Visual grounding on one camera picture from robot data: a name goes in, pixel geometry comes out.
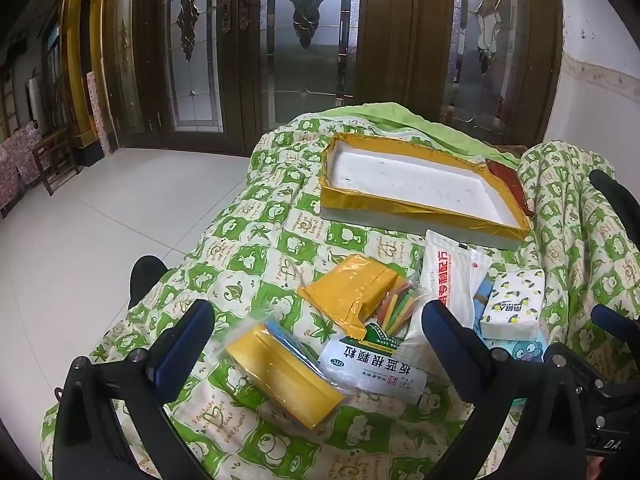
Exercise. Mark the golden door frame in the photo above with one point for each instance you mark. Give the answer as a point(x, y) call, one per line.
point(80, 60)

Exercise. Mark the wooden chair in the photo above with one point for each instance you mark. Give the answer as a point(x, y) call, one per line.
point(52, 155)

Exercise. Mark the white cylinder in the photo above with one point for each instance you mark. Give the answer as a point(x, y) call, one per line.
point(36, 100)

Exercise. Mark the lemon print tissue pack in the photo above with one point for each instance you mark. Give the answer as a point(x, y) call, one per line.
point(515, 305)

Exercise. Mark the red packet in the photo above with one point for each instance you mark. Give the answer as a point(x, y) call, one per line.
point(507, 180)

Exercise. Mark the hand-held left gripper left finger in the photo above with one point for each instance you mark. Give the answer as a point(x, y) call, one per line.
point(180, 347)

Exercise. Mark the green white printed blanket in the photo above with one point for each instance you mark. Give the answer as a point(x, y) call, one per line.
point(250, 240)

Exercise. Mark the black chair part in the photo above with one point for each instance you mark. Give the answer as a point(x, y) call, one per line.
point(145, 277)

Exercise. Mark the clear bag of coloured strips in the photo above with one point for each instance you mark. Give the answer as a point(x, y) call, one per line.
point(400, 305)

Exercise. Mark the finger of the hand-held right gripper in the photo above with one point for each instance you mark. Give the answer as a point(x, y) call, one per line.
point(610, 187)
point(612, 321)

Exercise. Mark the blue cartoon tissue pack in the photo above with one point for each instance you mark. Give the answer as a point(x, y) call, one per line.
point(520, 352)

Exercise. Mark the yellow-edged white foam box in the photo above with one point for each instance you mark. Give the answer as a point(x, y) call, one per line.
point(400, 175)

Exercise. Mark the yellow package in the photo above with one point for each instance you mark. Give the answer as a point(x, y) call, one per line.
point(285, 380)

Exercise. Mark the wooden glass panel door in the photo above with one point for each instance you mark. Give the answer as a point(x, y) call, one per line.
point(495, 35)
point(195, 60)
point(305, 35)

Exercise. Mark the yellow packet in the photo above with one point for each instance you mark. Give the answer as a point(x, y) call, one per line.
point(345, 290)

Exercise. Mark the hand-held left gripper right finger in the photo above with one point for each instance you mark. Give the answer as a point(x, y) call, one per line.
point(442, 327)

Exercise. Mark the white red-print sachet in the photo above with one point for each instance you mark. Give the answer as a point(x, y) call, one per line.
point(450, 275)

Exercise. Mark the white green medicine sachet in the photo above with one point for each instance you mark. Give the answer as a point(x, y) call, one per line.
point(380, 370)

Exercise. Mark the brown cloth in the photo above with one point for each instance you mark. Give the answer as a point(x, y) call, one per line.
point(510, 150)

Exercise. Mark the floral covered chair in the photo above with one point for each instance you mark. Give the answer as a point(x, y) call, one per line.
point(17, 165)

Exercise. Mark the floral panel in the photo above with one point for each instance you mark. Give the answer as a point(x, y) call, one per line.
point(99, 110)

